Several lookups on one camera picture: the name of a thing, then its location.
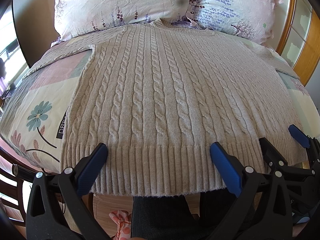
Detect beige cable-knit sweater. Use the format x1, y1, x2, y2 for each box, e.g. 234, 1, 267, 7
31, 20, 306, 196

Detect left floral pink pillow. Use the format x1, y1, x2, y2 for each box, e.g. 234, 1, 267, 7
54, 0, 189, 41

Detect right floral blue pillow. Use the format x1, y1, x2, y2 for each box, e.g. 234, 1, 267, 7
185, 0, 282, 44

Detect dark wooden headboard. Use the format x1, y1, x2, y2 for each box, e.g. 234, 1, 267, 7
11, 0, 59, 67

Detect pink patterned slipper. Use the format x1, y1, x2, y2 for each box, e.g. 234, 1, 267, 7
109, 210, 131, 240

